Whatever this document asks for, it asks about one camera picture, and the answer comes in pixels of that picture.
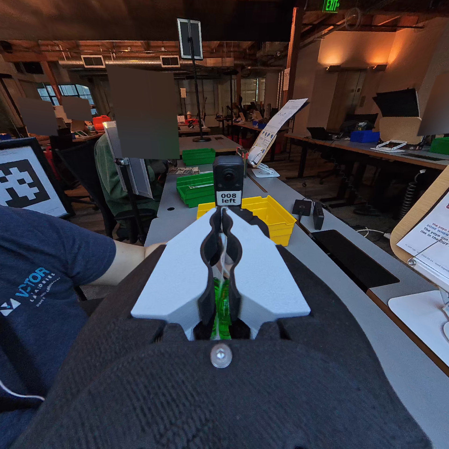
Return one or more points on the black office chair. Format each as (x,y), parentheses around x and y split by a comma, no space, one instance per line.
(80,168)

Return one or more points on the instruction sheet on wooden stand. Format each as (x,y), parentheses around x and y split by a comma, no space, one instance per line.
(277,126)
(421,231)

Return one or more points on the operator in navy shirt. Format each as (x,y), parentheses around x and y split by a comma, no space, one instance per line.
(38,280)

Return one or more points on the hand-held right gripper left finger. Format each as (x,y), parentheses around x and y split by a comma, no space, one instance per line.
(168,280)

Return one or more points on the yellow plastic bin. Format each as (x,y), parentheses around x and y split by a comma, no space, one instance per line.
(270,214)

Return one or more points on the black desk mat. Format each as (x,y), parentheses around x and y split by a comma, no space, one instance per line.
(350,256)

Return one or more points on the red tool case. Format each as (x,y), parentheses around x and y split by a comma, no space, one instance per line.
(101,122)

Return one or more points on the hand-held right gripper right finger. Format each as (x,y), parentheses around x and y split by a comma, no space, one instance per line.
(270,280)

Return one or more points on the wall lamp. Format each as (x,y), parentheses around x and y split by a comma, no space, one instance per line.
(379,67)
(334,67)

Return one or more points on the green yoyo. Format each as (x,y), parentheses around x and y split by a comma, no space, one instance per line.
(221,308)

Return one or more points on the small dark carton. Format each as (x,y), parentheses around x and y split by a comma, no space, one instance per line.
(242,156)

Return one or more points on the blue plastic bin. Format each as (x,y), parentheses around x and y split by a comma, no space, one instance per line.
(364,136)

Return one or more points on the person's left forearm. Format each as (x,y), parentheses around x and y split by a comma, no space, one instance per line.
(129,261)

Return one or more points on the light panel on tall stand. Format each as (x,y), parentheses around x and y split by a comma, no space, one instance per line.
(189,38)

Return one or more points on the green exit sign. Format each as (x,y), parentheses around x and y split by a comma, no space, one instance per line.
(330,5)

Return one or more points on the silver ceiling duct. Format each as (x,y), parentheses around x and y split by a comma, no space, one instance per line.
(140,62)

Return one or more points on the black laptop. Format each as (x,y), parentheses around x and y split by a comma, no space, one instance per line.
(319,133)

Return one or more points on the white folding stand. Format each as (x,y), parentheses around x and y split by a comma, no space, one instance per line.
(389,145)

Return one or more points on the black rectangular box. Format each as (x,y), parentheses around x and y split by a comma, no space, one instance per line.
(318,215)

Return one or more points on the black power adapter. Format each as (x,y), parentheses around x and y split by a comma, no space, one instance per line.
(301,207)

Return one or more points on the black and white marker board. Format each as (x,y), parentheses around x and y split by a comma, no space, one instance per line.
(24,179)

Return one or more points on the wooden board with black flap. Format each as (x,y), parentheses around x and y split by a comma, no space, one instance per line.
(400,129)

